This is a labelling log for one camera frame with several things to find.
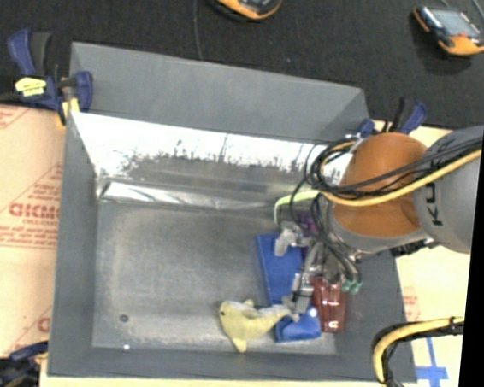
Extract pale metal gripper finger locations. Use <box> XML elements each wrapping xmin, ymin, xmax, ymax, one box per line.
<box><xmin>274</xmin><ymin>224</ymin><xmax>299</xmax><ymax>259</ymax></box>
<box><xmin>286</xmin><ymin>272</ymin><xmax>316</xmax><ymax>317</ymax></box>

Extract blue flat block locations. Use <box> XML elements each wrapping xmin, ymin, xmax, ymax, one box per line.
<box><xmin>244</xmin><ymin>230</ymin><xmax>333</xmax><ymax>349</ymax></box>

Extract yellow toy dolphin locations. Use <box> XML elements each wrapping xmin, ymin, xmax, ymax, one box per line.
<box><xmin>214</xmin><ymin>295</ymin><xmax>302</xmax><ymax>360</ymax></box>

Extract grey metal bin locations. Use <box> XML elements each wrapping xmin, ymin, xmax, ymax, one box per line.
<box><xmin>36</xmin><ymin>41</ymin><xmax>449</xmax><ymax>387</ymax></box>

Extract black cylinder on white bracket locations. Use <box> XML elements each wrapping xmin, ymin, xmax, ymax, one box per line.
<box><xmin>388</xmin><ymin>234</ymin><xmax>437</xmax><ymax>261</ymax></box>

